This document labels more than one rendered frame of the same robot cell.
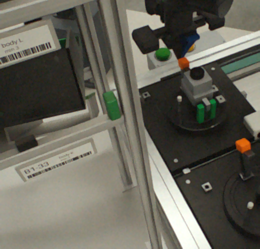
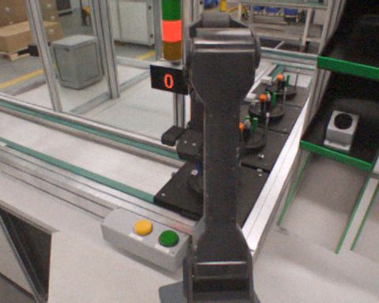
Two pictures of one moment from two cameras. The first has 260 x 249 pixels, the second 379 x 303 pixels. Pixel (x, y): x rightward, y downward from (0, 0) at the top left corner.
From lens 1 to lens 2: 1.10 m
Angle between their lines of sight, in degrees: 85
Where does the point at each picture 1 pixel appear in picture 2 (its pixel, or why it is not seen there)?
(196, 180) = (260, 162)
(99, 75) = (311, 112)
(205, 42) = (128, 218)
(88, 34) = (319, 76)
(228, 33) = (62, 252)
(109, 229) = not seen: hidden behind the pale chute
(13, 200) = not seen: outside the picture
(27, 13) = not seen: outside the picture
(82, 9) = not seen: hidden behind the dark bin
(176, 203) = (279, 166)
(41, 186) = (350, 276)
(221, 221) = (269, 147)
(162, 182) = (275, 179)
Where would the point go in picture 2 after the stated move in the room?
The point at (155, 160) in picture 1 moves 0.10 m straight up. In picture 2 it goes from (269, 186) to (275, 156)
